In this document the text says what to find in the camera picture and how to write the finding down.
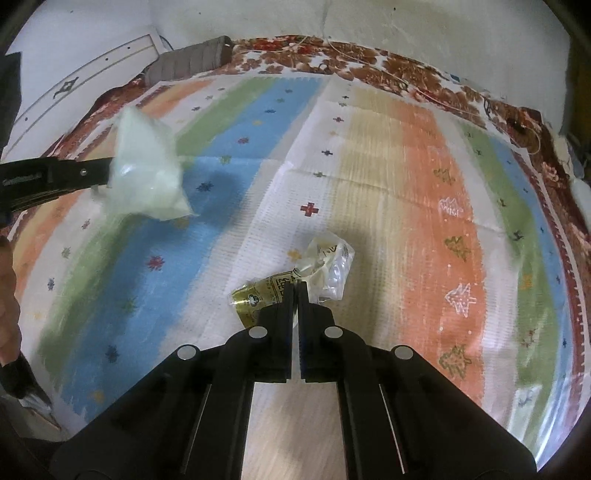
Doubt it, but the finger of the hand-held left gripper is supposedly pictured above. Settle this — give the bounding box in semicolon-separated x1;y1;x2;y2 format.
44;156;116;199

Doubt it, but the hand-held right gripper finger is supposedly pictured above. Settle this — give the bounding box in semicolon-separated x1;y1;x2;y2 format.
295;281;539;480
48;281;296;480

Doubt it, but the clear plastic wrapper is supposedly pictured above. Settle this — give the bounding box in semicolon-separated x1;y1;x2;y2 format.
231;235;356;326

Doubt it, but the translucent white plastic bag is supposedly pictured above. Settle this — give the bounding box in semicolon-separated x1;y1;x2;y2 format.
106;108;199;220

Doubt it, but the person's left hand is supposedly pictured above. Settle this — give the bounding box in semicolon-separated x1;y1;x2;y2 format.
0;237;22;367

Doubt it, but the black flat panel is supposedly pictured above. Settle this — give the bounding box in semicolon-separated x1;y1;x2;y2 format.
0;53;23;153

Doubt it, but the white wooden headboard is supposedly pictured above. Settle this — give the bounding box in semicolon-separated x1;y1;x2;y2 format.
0;32;160;153

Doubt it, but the striped colourful mat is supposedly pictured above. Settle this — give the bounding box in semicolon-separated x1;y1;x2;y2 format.
7;74;578;455

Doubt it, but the grey pillow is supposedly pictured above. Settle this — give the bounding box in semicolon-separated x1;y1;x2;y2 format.
144;36;234;86

